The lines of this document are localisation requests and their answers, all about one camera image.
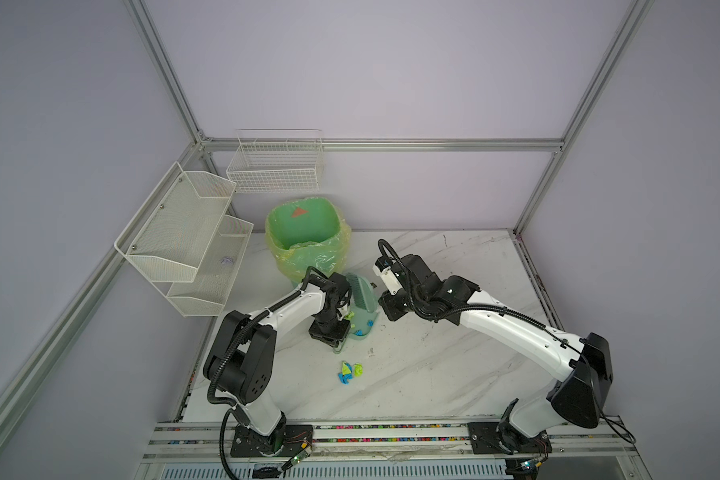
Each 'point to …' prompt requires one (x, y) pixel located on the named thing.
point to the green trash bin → (308, 232)
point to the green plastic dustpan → (363, 306)
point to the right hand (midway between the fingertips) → (379, 298)
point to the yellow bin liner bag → (307, 232)
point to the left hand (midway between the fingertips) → (333, 345)
